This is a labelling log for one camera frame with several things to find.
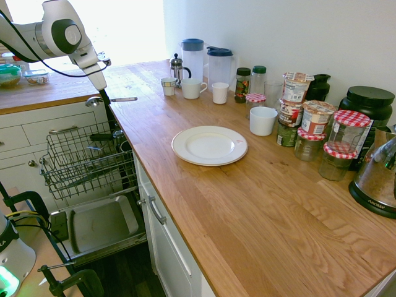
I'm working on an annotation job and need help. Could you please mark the oatmeal cup white label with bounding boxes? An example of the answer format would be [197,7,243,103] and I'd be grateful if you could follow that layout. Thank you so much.
[282,72,316,104]

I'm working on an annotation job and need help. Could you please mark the clear drinking glass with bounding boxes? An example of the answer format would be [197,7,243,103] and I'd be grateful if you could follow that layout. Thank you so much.
[264,80,284,110]

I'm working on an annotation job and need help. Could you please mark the steel electric kettle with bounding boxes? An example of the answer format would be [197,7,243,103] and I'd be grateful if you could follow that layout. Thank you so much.
[348,124,396,220]

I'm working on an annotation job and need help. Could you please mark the tall pitcher blue lid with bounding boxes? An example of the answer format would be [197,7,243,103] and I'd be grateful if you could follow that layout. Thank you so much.
[180,38,205,84]

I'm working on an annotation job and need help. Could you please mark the silver drawer pull handle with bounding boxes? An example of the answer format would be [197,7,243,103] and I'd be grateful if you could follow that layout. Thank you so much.
[48,125,79,135]

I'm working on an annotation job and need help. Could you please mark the spice jar black lid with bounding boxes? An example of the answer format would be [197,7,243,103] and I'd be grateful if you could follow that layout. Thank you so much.
[234,67,252,104]

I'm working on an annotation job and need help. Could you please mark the yellow cable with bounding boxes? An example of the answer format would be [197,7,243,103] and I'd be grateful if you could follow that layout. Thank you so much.
[5,209,51,230]

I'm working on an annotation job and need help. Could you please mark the food container green lid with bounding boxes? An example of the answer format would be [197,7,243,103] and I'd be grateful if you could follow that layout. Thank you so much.
[0,63,24,89]

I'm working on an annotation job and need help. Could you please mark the black shaker bottle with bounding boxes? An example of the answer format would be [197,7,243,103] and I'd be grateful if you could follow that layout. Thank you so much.
[305,73,332,103]

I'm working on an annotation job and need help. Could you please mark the white robot base green light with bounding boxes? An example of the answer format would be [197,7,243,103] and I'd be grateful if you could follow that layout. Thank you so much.
[0,209,37,297]

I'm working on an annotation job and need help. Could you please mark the small jar checked lid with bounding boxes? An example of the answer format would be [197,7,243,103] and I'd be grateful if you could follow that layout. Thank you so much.
[245,93,267,120]

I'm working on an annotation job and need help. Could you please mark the white mug with handle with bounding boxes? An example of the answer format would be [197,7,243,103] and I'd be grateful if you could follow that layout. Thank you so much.
[180,78,209,100]

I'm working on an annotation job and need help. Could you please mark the silver cabinet pull handle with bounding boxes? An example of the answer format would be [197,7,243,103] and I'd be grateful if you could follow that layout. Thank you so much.
[147,195,168,226]

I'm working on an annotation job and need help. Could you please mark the glass jar checked lid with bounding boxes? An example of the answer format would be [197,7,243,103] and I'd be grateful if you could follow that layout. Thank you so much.
[317,142,358,182]
[293,126,327,163]

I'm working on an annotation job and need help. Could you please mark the short pitcher blue lid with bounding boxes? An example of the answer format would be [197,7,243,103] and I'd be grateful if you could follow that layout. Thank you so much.
[206,46,238,89]

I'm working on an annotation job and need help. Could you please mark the white bottle red cap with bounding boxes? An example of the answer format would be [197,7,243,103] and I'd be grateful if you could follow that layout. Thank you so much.
[1,52,30,72]

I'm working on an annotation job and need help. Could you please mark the wide white mug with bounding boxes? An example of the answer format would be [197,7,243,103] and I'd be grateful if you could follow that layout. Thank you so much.
[249,106,278,137]

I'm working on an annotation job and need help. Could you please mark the oatmeal cup red label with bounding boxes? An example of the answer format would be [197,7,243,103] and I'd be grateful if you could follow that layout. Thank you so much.
[300,100,337,136]

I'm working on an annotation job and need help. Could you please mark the black protein powder tub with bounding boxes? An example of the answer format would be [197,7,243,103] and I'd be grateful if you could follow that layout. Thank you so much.
[338,85,396,171]

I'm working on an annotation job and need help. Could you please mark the metal spoon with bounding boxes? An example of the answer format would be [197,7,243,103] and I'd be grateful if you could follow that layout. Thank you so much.
[84,96,139,108]

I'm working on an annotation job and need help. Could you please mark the glass food container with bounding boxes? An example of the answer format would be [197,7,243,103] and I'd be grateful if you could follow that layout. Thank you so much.
[24,69,51,86]

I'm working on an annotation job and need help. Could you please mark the black screw clamp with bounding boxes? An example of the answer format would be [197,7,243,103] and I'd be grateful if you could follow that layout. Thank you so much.
[37,261,105,297]
[0,181,51,228]

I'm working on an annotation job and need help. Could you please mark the wire dishwasher rack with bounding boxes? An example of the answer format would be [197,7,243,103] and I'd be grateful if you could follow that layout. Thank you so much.
[39,120,139,202]

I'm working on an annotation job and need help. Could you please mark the green tin can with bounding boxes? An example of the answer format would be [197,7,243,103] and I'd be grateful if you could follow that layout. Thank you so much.
[276,119,299,148]

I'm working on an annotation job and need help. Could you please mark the white dinner plate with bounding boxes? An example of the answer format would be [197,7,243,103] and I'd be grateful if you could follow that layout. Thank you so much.
[171,125,249,167]

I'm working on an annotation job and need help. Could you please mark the clear jar green lid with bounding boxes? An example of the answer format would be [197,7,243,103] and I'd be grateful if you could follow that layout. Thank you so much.
[250,65,267,95]

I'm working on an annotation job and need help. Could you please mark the small patterned cup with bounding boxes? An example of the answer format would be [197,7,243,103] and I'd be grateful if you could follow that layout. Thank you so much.
[160,77,178,97]

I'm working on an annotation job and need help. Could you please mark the tall jar checked lid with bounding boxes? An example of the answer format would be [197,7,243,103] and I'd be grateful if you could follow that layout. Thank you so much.
[327,110,371,154]

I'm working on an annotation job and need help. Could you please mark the glass french press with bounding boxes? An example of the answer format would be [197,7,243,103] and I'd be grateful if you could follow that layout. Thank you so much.
[169,53,192,88]

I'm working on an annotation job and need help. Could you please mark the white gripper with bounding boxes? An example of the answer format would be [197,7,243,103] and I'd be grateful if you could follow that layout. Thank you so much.
[80,61,111,106]

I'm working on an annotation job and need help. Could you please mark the white ribbed cup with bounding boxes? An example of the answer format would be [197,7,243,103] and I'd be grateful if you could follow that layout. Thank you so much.
[211,82,230,105]

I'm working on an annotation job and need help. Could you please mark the oatmeal cup dark label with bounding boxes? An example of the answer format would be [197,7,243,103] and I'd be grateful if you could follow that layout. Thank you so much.
[278,98,304,128]

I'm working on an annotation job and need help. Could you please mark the open dishwasher door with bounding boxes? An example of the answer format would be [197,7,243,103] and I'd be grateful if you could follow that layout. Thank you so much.
[49,194,148,267]

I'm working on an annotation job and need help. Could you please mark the black utensil in rack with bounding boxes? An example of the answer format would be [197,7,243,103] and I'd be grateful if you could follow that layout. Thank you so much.
[89,132,117,142]

